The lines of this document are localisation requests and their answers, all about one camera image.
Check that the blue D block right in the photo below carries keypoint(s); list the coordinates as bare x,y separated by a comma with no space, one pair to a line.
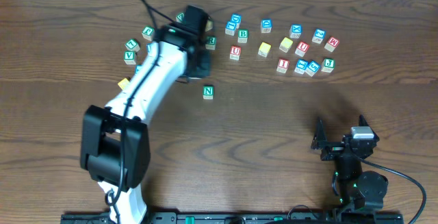
266,26

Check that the yellow block top centre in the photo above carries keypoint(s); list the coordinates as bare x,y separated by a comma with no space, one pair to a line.
209,25

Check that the blue T block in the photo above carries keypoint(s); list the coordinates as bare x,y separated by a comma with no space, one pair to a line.
301,66

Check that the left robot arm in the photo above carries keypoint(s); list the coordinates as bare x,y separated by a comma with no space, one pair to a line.
115,139

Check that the yellow block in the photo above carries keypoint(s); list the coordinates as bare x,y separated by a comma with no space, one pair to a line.
286,44
209,25
264,49
124,83

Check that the green j block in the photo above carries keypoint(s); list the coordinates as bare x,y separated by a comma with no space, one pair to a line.
328,65
148,33

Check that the blue X block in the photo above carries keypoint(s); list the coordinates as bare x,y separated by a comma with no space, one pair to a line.
295,31

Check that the green V block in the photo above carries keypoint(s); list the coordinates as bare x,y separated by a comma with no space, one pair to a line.
130,57

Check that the green J block left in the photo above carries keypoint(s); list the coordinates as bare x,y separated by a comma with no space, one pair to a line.
148,33

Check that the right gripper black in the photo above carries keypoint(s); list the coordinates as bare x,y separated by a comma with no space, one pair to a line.
342,147

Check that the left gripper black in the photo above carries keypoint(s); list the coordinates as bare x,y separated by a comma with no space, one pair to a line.
200,66

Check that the blue D block upper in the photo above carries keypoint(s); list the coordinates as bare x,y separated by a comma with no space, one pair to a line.
237,19

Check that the green R block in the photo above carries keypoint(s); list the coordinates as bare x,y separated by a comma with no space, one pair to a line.
211,43

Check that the blue block beside B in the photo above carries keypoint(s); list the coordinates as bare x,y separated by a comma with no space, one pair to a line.
230,28

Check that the red M block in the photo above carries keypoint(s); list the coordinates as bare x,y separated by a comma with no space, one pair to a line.
331,44

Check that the blue Z block right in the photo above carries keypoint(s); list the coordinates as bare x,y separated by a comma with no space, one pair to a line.
318,36

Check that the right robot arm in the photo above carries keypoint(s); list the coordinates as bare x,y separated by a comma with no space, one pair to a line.
360,192

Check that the blue d block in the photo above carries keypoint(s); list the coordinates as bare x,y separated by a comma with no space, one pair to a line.
266,26
237,19

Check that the red I block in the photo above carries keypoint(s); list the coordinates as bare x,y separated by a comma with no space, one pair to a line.
283,65

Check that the blue P block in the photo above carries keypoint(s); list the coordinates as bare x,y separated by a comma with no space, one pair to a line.
149,47

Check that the green N block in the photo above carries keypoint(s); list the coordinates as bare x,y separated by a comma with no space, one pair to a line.
208,92

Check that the green L block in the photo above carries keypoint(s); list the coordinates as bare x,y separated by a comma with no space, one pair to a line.
132,45

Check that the red u block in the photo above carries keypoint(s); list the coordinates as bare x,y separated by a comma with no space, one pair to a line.
235,52
301,49

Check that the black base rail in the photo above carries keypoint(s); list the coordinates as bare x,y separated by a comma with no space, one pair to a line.
174,218

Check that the yellow block far left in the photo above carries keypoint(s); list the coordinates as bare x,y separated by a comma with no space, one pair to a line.
124,83

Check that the green B block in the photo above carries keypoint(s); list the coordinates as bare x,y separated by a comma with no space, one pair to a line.
242,36

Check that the blue S block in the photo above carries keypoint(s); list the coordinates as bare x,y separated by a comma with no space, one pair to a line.
312,68

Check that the yellow block centre right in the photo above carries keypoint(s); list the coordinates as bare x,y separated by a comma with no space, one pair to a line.
264,49

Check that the green Z block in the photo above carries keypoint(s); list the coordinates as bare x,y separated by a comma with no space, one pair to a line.
180,17

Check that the green J block right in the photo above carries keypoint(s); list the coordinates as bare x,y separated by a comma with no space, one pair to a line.
328,65

